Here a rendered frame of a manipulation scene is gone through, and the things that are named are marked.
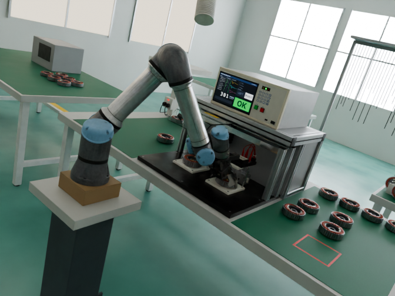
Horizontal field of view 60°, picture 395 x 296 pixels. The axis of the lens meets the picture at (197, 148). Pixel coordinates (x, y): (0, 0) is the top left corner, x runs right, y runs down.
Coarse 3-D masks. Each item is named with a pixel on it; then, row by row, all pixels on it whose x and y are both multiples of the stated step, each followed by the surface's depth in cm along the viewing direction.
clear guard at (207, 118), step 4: (176, 112) 179; (180, 112) 178; (204, 112) 189; (208, 112) 192; (172, 116) 178; (176, 116) 177; (204, 116) 180; (208, 116) 182; (212, 116) 185; (220, 116) 190; (172, 120) 176; (176, 120) 176; (180, 120) 175; (204, 120) 171; (208, 120) 173; (212, 120) 176; (216, 120) 178; (220, 120) 181; (224, 120) 183; (228, 120) 185; (176, 124) 175; (180, 124) 173; (184, 124) 172; (208, 124) 168; (212, 124) 169; (216, 124) 171; (220, 124) 173; (224, 124) 176; (228, 124) 179; (232, 124) 182; (208, 128) 167
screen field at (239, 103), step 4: (236, 100) 184; (240, 100) 182; (244, 100) 181; (236, 104) 184; (240, 104) 182; (244, 104) 181; (248, 104) 179; (240, 108) 183; (244, 108) 181; (248, 108) 180
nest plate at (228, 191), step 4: (208, 180) 175; (212, 180) 176; (212, 184) 173; (216, 184) 173; (216, 188) 171; (220, 188) 170; (224, 188) 171; (228, 188) 172; (232, 188) 174; (240, 188) 176; (244, 188) 178; (224, 192) 169; (228, 192) 168; (232, 192) 170
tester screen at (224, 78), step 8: (224, 80) 188; (232, 80) 184; (240, 80) 181; (216, 88) 192; (224, 88) 188; (232, 88) 185; (240, 88) 182; (248, 88) 179; (232, 96) 185; (232, 104) 186; (248, 112) 180
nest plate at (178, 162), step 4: (176, 160) 190; (180, 160) 191; (180, 164) 186; (184, 164) 187; (184, 168) 184; (188, 168) 184; (192, 168) 185; (196, 168) 187; (200, 168) 188; (204, 168) 190; (208, 168) 191; (192, 172) 181; (196, 172) 184
